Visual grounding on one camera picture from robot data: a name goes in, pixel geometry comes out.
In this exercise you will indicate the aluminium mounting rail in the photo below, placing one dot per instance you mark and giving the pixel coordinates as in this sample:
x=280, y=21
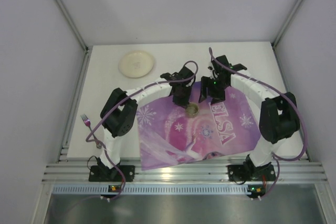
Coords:
x=208, y=171

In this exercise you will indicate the purple Elsa placemat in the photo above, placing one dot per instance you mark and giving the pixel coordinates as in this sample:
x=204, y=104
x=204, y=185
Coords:
x=168, y=137

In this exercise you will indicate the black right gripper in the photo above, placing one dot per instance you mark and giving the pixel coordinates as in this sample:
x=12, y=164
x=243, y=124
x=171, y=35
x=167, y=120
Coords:
x=214, y=92

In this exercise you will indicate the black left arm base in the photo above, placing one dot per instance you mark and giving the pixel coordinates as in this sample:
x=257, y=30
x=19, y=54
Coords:
x=100, y=173

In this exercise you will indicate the small metal cup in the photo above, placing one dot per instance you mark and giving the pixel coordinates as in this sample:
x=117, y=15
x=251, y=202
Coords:
x=192, y=110

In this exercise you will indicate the white slotted cable duct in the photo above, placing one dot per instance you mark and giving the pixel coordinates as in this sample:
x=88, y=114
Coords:
x=158, y=189

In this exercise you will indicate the cream round plate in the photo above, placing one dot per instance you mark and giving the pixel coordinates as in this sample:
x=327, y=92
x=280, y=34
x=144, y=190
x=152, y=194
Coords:
x=136, y=64

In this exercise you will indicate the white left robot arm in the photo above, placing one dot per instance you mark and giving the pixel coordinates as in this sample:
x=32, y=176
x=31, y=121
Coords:
x=119, y=112

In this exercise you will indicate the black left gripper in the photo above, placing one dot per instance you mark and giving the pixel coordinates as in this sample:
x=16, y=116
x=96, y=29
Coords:
x=181, y=97

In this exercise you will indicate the silver purple fork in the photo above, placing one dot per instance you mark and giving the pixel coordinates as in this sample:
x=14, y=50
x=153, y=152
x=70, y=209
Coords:
x=87, y=123

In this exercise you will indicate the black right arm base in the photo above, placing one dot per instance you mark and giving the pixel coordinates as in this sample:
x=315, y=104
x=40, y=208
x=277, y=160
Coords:
x=242, y=173

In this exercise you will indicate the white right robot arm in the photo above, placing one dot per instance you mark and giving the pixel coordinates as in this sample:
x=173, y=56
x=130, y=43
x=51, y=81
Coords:
x=278, y=111

